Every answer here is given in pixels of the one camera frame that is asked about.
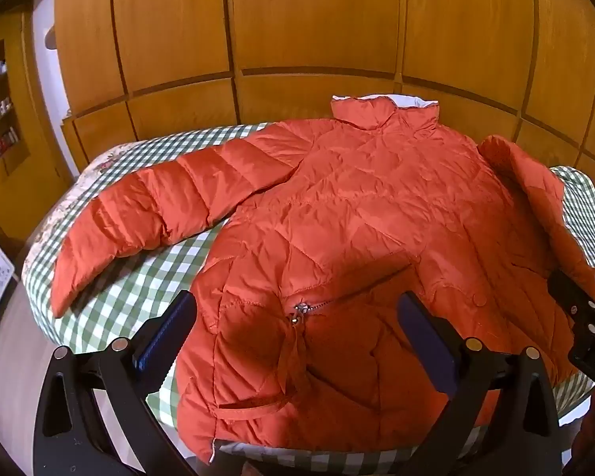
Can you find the green checked tablecloth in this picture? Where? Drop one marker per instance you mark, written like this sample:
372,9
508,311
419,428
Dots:
129,287

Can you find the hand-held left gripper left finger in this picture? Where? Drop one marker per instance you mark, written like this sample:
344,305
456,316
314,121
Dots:
164,333

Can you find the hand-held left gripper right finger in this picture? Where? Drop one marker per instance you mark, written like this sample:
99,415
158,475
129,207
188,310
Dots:
429,333

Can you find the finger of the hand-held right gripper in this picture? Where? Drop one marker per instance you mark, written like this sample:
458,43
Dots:
570,295

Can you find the wooden shelf unit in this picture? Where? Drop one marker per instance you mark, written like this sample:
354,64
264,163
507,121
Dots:
0,104

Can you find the orange puffer jacket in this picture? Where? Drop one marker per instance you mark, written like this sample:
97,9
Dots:
357,218

